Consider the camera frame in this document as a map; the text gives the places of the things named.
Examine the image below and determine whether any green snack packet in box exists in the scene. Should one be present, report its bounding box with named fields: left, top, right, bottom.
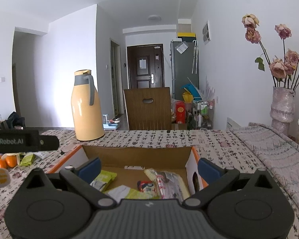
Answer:
left=90, top=170, right=117, bottom=192

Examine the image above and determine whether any orange tangerine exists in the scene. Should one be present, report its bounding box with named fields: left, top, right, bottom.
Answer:
left=0, top=159, right=7, bottom=169
left=5, top=155, right=18, bottom=168

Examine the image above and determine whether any green snack packet on table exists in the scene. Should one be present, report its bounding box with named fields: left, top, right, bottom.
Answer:
left=20, top=153, right=35, bottom=166

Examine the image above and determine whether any patterned tablecloth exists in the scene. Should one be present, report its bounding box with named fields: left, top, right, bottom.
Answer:
left=0, top=130, right=299, bottom=238

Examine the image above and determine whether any orange cardboard snack box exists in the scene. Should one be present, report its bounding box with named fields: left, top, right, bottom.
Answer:
left=47, top=145, right=208, bottom=195

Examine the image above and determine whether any clear wrapped biscuit packet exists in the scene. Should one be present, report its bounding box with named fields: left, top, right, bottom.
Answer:
left=144, top=168, right=190, bottom=202

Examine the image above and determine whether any folded pink quilted cloth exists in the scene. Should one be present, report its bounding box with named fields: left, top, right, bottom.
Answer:
left=232, top=123, right=299, bottom=208

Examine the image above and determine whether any red gift box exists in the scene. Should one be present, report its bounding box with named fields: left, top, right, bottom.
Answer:
left=175, top=101, right=186, bottom=123

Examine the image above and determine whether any pink textured vase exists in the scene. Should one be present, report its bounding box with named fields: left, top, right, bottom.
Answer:
left=270, top=87, right=295, bottom=135

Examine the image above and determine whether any grey refrigerator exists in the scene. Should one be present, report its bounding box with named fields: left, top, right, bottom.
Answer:
left=171, top=41, right=199, bottom=100

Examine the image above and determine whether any dried pink rose bouquet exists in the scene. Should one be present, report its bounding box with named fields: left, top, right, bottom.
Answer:
left=241, top=13, right=299, bottom=90

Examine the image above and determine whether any dark brown entrance door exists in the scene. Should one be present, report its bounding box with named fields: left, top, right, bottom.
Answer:
left=127, top=44, right=165, bottom=88

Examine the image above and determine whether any yellow box on refrigerator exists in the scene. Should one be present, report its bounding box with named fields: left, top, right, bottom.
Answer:
left=177, top=32, right=196, bottom=42

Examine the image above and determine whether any yellow thermos jug grey handle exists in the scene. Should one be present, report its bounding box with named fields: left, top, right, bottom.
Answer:
left=71, top=70, right=105, bottom=141

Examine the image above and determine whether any wire storage trolley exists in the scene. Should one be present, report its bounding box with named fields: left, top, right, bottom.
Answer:
left=192, top=99, right=214, bottom=130

